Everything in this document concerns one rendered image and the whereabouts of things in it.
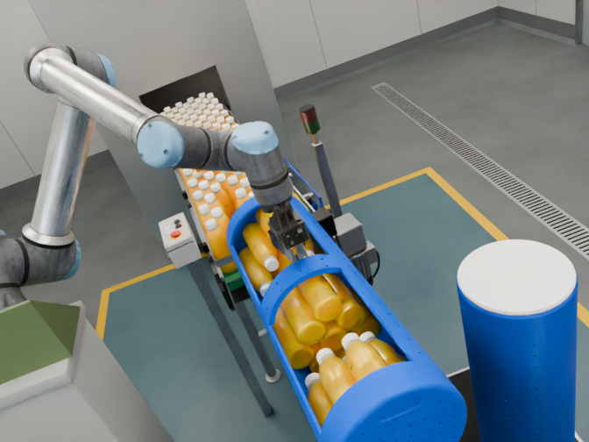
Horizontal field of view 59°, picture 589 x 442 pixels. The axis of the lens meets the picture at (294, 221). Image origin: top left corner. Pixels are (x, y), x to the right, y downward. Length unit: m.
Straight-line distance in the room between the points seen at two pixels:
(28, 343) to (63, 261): 0.31
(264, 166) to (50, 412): 1.00
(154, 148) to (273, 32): 4.86
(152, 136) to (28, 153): 5.26
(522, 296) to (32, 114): 5.43
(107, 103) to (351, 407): 0.81
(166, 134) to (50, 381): 0.83
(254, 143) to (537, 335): 0.81
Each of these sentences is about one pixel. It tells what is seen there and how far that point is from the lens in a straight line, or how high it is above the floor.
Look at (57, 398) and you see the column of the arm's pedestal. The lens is 1.67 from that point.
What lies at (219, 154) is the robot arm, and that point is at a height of 1.56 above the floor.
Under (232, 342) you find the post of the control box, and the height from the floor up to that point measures 0.51.
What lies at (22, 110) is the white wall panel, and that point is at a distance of 6.14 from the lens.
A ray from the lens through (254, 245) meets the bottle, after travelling 1.55.
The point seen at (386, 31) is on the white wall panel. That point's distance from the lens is 6.22.
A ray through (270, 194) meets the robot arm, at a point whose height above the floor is 1.47.
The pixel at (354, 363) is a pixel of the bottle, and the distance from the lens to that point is 1.07.
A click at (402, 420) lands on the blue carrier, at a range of 1.02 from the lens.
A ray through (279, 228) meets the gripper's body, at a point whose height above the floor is 1.37.
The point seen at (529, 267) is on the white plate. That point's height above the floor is 1.04.
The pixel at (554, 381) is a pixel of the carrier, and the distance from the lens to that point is 1.55.
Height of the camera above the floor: 2.00
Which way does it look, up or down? 32 degrees down
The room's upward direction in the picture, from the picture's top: 19 degrees counter-clockwise
